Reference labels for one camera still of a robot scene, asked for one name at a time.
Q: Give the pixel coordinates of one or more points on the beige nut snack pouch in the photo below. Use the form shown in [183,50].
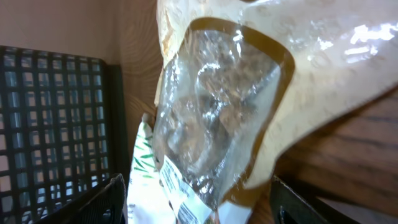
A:
[242,81]

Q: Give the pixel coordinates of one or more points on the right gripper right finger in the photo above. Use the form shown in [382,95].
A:
[293,202]

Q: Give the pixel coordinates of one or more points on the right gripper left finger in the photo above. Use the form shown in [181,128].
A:
[101,205]

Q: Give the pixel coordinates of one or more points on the white tube with gold cap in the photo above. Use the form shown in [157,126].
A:
[146,201]

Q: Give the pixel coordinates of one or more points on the grey plastic shopping basket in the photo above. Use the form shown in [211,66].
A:
[63,130]

